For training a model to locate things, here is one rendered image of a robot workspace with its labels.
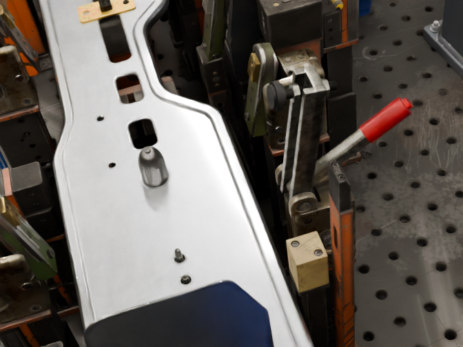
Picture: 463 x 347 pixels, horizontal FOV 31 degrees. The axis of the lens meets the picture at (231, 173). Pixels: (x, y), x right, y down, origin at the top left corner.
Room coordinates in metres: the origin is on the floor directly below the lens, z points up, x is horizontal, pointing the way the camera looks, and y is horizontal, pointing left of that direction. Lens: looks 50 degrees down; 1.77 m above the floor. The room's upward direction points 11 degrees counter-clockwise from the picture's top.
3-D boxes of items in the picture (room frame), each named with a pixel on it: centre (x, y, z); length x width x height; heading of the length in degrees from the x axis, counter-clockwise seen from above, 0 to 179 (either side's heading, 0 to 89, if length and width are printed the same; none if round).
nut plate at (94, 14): (1.00, 0.14, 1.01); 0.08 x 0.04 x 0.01; 98
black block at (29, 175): (0.71, 0.27, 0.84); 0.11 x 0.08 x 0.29; 98
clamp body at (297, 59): (0.74, -0.09, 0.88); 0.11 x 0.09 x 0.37; 98
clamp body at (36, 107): (0.92, 0.30, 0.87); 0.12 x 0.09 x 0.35; 98
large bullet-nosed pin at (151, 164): (0.66, 0.09, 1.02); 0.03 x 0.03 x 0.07
